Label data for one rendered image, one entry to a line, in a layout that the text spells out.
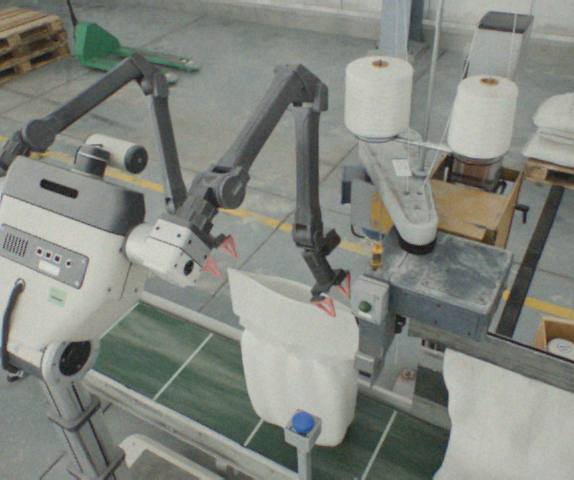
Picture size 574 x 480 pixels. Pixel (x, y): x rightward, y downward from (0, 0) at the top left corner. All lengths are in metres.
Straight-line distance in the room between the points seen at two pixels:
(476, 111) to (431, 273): 0.37
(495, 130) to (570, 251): 2.48
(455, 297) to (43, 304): 0.91
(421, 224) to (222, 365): 1.29
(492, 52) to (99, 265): 1.04
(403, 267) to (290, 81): 0.52
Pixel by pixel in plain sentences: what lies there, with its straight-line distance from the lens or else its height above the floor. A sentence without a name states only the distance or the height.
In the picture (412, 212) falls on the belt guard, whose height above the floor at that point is 1.42.
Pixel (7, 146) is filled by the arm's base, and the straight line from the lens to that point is 1.66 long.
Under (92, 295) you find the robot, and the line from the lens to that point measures 1.31.
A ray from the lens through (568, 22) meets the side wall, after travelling 6.39.
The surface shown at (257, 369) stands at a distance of 2.01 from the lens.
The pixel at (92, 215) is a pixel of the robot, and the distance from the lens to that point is 1.31.
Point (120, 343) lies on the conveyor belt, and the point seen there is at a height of 0.38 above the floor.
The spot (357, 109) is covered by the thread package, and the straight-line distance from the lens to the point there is 1.45.
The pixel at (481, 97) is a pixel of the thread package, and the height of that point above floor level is 1.68.
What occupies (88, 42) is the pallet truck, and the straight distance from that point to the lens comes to 6.71.
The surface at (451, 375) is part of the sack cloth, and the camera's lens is 1.70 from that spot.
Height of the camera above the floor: 2.21
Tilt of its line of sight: 38 degrees down
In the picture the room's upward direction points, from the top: 3 degrees counter-clockwise
